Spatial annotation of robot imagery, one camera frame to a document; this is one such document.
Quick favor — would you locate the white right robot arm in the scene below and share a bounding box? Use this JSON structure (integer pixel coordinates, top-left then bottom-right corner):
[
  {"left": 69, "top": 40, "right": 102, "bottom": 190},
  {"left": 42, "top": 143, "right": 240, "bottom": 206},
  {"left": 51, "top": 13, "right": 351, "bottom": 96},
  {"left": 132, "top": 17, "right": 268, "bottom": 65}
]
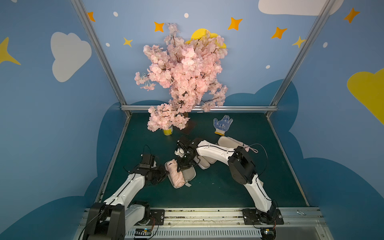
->
[{"left": 175, "top": 136, "right": 280, "bottom": 225}]

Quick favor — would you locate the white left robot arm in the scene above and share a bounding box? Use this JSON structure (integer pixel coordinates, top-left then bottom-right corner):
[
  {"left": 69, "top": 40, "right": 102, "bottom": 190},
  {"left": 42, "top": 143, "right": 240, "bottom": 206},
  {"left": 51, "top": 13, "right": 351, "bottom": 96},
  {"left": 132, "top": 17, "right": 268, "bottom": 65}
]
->
[{"left": 78, "top": 154, "right": 169, "bottom": 240}]

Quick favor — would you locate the aluminium frame post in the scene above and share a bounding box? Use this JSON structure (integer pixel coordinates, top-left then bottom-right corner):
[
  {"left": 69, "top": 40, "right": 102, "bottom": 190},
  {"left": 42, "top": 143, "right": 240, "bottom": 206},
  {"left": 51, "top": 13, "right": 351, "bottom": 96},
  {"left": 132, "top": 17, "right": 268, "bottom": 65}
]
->
[
  {"left": 71, "top": 0, "right": 127, "bottom": 107},
  {"left": 266, "top": 0, "right": 336, "bottom": 119}
]

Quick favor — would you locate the aluminium frame post right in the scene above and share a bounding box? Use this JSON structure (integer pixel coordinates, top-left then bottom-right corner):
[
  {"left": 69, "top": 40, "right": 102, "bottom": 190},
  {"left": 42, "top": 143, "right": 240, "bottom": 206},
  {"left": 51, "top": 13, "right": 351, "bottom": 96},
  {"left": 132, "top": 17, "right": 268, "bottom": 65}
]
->
[{"left": 266, "top": 0, "right": 336, "bottom": 119}]

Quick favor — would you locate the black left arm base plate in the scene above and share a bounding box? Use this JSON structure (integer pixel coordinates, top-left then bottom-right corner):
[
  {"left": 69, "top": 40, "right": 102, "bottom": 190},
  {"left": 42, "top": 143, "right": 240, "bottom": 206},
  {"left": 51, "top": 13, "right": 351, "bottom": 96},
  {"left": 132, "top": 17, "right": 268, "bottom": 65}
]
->
[{"left": 136, "top": 209, "right": 165, "bottom": 226}]

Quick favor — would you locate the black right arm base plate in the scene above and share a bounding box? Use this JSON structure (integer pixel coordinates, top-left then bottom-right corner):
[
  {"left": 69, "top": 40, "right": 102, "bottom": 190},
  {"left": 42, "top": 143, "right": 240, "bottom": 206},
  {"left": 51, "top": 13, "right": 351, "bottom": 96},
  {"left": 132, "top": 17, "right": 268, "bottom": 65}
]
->
[{"left": 242, "top": 209, "right": 284, "bottom": 226}]

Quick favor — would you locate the aluminium front rail base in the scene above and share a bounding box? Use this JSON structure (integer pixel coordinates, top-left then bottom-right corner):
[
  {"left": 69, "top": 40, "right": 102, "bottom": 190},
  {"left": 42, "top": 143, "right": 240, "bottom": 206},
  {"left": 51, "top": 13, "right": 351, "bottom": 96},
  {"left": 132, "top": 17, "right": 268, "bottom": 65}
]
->
[{"left": 71, "top": 206, "right": 334, "bottom": 240}]

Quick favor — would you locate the open grey case beside pink umbrella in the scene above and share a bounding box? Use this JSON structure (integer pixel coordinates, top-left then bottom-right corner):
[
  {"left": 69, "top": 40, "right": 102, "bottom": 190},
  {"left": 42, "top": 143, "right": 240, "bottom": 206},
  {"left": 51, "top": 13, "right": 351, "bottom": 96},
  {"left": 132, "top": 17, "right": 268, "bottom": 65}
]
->
[{"left": 194, "top": 156, "right": 217, "bottom": 170}]

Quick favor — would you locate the pink cherry blossom tree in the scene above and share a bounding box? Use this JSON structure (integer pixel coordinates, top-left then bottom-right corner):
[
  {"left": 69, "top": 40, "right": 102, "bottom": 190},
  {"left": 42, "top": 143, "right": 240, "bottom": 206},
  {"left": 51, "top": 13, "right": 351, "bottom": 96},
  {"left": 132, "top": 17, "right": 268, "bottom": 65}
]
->
[{"left": 135, "top": 24, "right": 228, "bottom": 132}]

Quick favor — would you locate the aluminium frame post left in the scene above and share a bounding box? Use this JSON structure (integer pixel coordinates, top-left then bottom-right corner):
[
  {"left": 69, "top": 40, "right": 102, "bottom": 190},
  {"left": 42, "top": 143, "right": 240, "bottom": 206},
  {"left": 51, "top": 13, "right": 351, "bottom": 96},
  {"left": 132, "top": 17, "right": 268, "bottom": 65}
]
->
[{"left": 71, "top": 0, "right": 127, "bottom": 107}]

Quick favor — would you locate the blue dotted work glove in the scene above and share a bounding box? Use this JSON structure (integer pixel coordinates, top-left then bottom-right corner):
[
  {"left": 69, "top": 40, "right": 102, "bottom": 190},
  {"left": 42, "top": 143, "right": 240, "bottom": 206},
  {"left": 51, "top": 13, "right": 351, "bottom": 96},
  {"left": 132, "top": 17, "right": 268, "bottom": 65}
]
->
[{"left": 213, "top": 115, "right": 233, "bottom": 136}]

